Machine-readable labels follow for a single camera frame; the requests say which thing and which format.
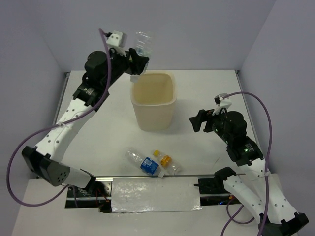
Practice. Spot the clear bottle yellow cap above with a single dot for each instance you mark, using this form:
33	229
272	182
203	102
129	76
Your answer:
167	162

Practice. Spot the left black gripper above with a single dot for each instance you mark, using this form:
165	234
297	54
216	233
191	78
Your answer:
139	63

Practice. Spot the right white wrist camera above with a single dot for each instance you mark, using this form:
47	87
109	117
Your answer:
223	102

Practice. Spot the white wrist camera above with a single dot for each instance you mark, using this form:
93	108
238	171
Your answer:
116	40
223	102

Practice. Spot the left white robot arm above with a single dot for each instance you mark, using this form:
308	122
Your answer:
45	158

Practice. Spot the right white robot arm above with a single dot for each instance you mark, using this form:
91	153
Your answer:
264	200

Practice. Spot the clear bottle blue label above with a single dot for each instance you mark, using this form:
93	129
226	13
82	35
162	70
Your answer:
144	163

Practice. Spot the clear bottle green-blue label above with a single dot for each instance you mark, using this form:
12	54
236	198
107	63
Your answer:
143	45

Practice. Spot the right aluminium table rail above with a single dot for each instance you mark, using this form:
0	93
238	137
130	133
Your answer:
245	96

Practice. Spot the silver foil tape sheet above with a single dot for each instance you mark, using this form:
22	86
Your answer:
141	195

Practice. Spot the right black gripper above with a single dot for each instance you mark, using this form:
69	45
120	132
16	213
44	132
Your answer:
203	115

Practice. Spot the cream plastic waste bin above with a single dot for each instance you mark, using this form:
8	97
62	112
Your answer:
153	96

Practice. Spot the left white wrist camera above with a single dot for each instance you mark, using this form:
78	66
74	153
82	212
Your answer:
116	40

